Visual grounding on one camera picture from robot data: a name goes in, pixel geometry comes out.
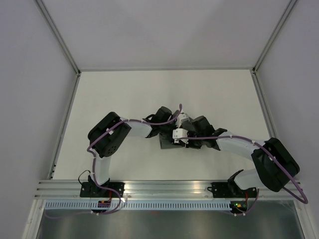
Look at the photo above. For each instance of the aluminium post back left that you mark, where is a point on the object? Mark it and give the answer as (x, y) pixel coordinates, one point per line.
(57, 35)

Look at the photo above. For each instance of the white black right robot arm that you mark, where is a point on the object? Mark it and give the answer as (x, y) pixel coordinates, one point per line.
(274, 165)

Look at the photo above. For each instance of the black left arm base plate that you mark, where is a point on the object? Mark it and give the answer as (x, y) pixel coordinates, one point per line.
(91, 190)

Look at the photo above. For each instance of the aluminium post back right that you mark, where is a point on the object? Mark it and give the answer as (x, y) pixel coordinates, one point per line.
(274, 35)

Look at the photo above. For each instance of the aluminium post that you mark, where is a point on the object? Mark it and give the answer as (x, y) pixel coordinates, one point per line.
(274, 35)
(57, 35)

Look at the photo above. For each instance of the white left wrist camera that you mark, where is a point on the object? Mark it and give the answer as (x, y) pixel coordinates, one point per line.
(182, 117)

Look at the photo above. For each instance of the grey cloth napkin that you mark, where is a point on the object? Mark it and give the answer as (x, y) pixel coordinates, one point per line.
(167, 144)

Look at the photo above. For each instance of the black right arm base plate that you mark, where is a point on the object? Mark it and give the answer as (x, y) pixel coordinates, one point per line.
(228, 191)

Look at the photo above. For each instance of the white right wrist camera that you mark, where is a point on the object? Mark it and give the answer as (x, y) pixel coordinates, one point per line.
(180, 135)

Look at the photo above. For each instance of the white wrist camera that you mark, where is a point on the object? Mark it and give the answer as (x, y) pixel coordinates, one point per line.
(182, 117)
(180, 135)

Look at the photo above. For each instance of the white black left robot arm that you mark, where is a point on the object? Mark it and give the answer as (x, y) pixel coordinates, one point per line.
(106, 137)

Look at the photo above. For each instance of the aluminium frame rail front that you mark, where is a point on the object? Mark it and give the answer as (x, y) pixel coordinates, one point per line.
(135, 190)

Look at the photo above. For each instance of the white slotted cable duct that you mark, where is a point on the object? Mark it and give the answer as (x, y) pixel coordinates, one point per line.
(139, 205)

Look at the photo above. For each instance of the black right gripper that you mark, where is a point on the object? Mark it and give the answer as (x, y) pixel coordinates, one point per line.
(190, 145)

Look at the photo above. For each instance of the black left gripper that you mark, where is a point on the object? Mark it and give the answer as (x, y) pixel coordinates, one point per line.
(174, 124)

